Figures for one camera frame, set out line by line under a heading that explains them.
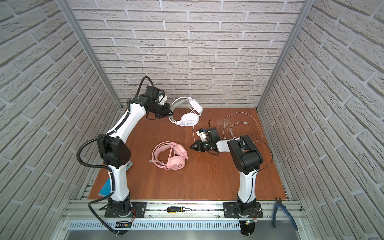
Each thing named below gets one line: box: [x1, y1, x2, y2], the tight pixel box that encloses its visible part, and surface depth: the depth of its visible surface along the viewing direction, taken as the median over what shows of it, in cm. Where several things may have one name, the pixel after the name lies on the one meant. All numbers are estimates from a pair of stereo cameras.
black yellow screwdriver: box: [167, 206, 191, 214], surface depth 74 cm
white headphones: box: [168, 96, 203, 127], surface depth 77 cm
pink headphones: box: [149, 141, 189, 170], surface depth 89 cm
